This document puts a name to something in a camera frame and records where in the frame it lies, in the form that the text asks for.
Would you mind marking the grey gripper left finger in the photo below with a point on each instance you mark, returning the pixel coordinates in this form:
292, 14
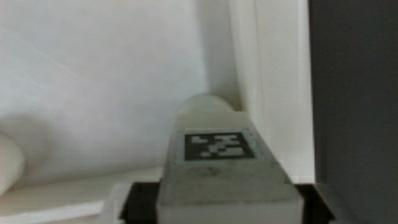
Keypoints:
128, 208

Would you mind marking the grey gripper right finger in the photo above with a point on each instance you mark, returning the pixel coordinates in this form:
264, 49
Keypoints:
317, 211

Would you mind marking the white right fence piece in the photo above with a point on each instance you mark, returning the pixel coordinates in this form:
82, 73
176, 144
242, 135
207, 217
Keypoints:
285, 61

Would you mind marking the white square table top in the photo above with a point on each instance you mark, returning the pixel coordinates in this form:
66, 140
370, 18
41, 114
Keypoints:
105, 61

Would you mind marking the white table leg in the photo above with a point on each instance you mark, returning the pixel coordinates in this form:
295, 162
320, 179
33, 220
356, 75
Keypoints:
224, 185

